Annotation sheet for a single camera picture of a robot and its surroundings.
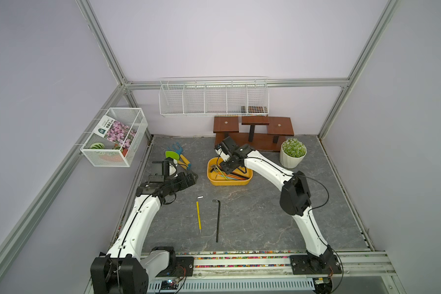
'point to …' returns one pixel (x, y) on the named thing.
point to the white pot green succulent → (292, 153)
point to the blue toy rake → (177, 149)
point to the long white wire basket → (214, 96)
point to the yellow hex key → (198, 213)
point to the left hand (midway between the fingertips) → (190, 180)
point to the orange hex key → (230, 176)
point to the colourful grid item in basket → (254, 109)
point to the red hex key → (239, 178)
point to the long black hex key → (239, 175)
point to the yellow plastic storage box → (217, 174)
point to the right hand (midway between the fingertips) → (226, 163)
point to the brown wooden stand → (265, 133)
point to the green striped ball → (97, 146)
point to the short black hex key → (218, 217)
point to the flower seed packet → (113, 131)
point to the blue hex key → (227, 177)
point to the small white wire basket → (112, 155)
